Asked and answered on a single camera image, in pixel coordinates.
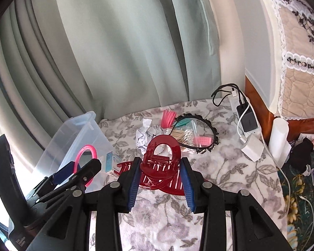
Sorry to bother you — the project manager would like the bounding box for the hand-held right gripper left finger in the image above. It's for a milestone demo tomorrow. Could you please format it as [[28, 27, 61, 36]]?
[[25, 157, 142, 251]]

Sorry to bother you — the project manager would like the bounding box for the white paper roll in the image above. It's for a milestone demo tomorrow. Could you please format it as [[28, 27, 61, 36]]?
[[268, 117, 291, 168]]

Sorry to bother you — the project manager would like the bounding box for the pink plastic sticks bundle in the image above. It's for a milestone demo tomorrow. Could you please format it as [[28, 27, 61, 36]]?
[[161, 110, 176, 128]]

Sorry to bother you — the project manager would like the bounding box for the white charger cube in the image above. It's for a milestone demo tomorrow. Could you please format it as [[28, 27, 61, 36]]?
[[241, 135, 264, 162]]

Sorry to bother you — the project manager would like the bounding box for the grey floral fleece blanket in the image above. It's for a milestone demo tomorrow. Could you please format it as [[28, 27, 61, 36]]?
[[86, 100, 290, 251]]

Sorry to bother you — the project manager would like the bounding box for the pale green curtain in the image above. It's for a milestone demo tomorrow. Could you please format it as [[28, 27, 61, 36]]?
[[0, 0, 221, 136]]

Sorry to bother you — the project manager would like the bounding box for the red hair claw clip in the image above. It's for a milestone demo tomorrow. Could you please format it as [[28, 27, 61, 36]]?
[[114, 134, 207, 196]]

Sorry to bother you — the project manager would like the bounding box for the small blue white box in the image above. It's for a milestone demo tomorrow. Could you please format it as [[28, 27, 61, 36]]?
[[105, 152, 122, 177]]

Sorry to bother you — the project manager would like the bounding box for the clear bag of cotton swabs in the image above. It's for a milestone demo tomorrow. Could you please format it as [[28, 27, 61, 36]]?
[[169, 118, 217, 148]]

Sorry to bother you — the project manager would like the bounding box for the grey power adapter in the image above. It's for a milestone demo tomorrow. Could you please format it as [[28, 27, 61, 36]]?
[[235, 104, 259, 132]]

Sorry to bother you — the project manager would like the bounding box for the brown wooden furniture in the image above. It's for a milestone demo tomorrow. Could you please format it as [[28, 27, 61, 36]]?
[[245, 76, 314, 136]]

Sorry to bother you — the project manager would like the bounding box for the black beaded headband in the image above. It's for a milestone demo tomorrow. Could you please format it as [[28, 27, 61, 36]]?
[[173, 113, 220, 154]]

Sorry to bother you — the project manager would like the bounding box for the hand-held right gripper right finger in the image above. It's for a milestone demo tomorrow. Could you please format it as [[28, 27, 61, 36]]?
[[180, 157, 288, 251]]

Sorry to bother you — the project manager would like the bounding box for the dark green floral bedsheet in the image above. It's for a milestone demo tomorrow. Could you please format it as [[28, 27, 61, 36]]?
[[277, 136, 314, 251]]

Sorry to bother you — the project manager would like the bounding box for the clear plastic container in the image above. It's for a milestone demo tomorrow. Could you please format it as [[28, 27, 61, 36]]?
[[33, 111, 116, 192]]

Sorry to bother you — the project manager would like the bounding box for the beige quilted lace cover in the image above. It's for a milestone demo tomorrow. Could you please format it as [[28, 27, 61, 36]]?
[[251, 0, 314, 119]]

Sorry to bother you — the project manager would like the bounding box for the white power strip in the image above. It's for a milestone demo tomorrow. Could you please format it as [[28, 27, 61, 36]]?
[[232, 89, 261, 138]]

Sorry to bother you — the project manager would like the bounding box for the black cloth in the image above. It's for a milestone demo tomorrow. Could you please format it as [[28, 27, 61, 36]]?
[[290, 137, 314, 173]]

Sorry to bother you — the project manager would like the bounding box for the white charging cable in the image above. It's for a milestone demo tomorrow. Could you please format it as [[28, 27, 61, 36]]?
[[245, 95, 291, 215], [236, 103, 252, 142]]

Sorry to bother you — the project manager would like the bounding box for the tape roll with pink core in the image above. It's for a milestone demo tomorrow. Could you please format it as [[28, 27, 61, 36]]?
[[75, 144, 98, 188]]

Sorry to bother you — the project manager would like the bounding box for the crumpled white paper ball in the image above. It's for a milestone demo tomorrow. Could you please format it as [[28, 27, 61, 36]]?
[[135, 118, 163, 153]]

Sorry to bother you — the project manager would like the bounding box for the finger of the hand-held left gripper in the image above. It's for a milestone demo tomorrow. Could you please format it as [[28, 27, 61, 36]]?
[[38, 158, 102, 204], [33, 161, 81, 196]]

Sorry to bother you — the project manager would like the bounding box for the black cable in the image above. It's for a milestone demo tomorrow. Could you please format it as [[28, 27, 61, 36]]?
[[211, 84, 248, 110]]

